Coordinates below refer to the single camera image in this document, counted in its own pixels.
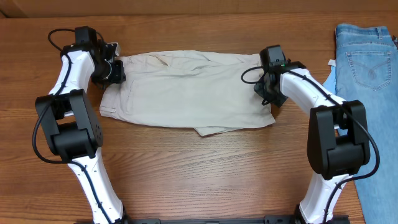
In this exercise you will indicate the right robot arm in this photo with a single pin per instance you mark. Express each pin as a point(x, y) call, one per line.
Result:
point(338, 139)

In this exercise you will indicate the beige khaki shorts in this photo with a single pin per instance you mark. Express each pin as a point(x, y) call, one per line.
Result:
point(188, 89)

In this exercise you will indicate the blue denim jeans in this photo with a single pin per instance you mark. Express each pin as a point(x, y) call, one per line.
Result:
point(366, 70)

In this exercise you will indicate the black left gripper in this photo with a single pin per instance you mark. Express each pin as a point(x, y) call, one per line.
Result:
point(118, 76)

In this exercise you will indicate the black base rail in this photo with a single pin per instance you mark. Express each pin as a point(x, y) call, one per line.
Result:
point(211, 221)

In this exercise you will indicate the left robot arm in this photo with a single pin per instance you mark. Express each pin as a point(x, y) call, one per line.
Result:
point(70, 125)

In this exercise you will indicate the light blue garment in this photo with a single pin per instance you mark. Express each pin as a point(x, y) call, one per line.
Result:
point(330, 82)

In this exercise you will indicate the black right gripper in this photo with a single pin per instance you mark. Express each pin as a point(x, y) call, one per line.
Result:
point(259, 91)

